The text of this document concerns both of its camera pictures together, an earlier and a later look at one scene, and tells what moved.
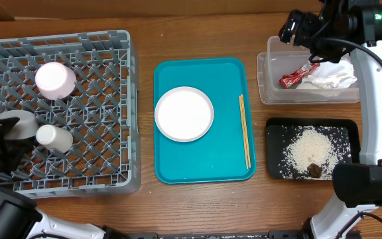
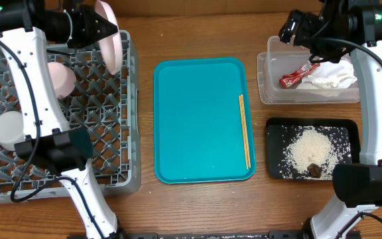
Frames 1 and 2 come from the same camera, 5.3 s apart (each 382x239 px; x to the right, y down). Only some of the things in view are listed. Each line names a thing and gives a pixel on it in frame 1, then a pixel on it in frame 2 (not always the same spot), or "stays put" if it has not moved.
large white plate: x=184 y=114 to x=109 y=48
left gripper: x=1 y=145 to x=91 y=20
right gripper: x=306 y=25 stays put
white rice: x=324 y=146 stays put
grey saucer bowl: x=27 y=127 stays put
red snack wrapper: x=288 y=79 stays put
